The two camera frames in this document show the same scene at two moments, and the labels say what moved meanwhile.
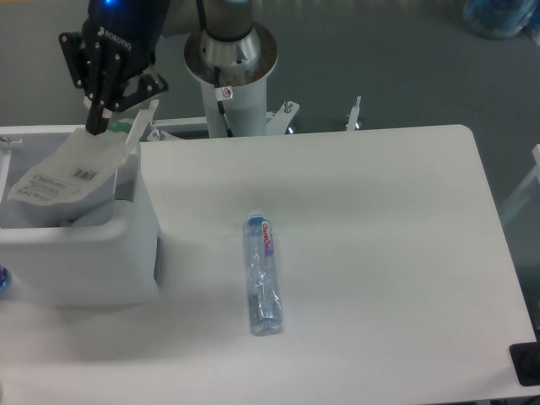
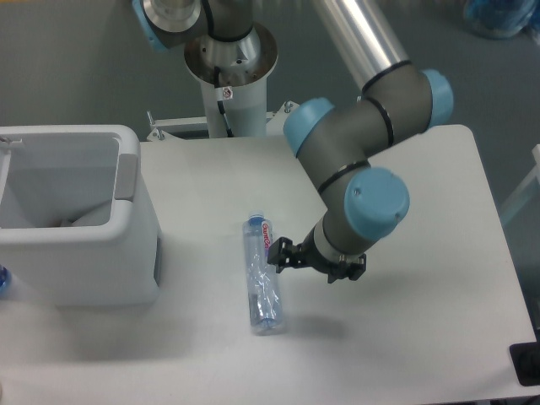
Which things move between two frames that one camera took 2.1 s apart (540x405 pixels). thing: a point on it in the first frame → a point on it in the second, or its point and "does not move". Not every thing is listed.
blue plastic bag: x=499 y=19 does not move
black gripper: x=129 y=30 → x=282 y=252
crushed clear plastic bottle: x=265 y=308 does not move
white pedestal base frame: x=276 y=121 does not move
